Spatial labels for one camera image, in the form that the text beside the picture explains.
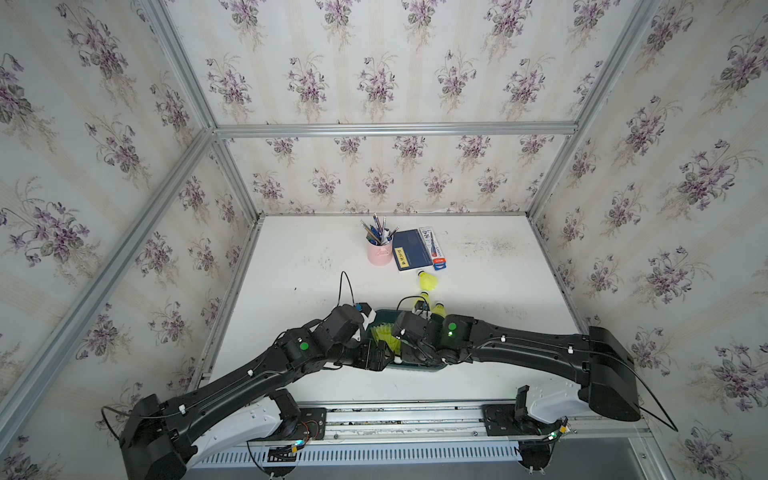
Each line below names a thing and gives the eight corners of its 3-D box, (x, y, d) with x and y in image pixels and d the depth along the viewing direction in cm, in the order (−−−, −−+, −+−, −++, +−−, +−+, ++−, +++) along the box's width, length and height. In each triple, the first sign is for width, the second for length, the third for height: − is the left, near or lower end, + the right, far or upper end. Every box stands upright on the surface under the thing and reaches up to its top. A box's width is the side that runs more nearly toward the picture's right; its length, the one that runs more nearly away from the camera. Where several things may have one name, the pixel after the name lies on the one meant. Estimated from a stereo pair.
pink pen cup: (366, 265, 104) (365, 252, 99) (367, 252, 108) (366, 238, 102) (392, 265, 105) (392, 252, 99) (391, 252, 108) (392, 238, 103)
